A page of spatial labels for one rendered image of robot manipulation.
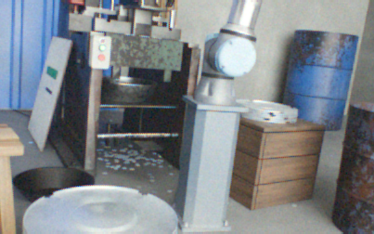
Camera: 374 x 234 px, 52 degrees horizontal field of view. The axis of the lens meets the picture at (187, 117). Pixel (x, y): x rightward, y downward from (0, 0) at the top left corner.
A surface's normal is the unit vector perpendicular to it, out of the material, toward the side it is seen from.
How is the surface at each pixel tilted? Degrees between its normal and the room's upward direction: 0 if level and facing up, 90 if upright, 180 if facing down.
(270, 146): 90
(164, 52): 90
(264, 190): 90
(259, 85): 90
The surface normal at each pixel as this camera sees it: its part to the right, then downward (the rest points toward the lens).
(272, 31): 0.47, 0.22
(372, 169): -0.80, 0.06
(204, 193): 0.28, 0.22
